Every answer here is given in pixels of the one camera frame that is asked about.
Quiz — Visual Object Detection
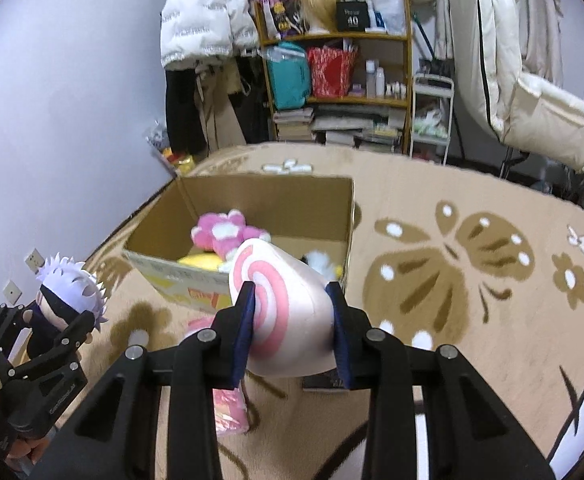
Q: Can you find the teal bag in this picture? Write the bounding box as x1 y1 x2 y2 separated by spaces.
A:
265 41 311 110

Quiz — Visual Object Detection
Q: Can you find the white trolley cart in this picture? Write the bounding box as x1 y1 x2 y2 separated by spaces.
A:
409 73 455 166

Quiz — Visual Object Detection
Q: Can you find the open cardboard box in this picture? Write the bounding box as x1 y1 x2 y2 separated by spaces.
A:
122 174 355 313

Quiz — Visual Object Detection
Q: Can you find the white black fluffy plush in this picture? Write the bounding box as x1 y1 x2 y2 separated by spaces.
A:
301 250 344 282

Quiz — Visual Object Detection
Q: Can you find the black box number 40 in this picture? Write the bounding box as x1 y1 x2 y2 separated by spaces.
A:
336 0 370 32

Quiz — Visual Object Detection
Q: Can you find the white-haired character doll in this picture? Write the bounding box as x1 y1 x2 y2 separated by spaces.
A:
22 254 107 360

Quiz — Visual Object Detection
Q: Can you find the stack of books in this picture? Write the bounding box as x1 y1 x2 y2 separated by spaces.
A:
273 107 315 142

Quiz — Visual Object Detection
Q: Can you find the black Face tissue pack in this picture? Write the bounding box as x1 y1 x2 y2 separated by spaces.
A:
301 368 345 393

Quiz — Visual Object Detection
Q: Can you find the yellow plush toy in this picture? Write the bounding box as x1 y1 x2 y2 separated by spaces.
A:
177 252 223 272

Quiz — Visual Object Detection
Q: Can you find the red bag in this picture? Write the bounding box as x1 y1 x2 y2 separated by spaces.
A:
307 47 358 99

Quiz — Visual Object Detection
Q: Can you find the wall power socket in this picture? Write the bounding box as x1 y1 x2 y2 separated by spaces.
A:
25 248 45 274

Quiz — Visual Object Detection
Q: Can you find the pink flower plush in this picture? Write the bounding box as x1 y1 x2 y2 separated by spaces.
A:
190 209 271 261

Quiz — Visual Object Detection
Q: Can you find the white puffer jacket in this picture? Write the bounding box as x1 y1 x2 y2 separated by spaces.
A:
161 0 258 70

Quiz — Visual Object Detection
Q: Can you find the pink towel package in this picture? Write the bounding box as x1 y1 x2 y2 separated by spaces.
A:
183 314 251 436

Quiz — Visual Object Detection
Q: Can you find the pink swirl roll plush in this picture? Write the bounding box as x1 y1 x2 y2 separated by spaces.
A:
229 238 335 377

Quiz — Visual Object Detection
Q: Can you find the cream padded chair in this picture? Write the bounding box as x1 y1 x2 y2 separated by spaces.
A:
448 0 584 174

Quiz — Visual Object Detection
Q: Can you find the blonde wig head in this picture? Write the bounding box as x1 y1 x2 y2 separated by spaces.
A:
299 0 339 34

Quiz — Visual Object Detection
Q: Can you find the person's left hand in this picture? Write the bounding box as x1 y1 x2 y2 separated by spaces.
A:
5 437 51 470

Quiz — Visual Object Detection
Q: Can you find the wooden shelf unit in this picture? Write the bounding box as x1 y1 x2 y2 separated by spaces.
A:
253 0 413 152

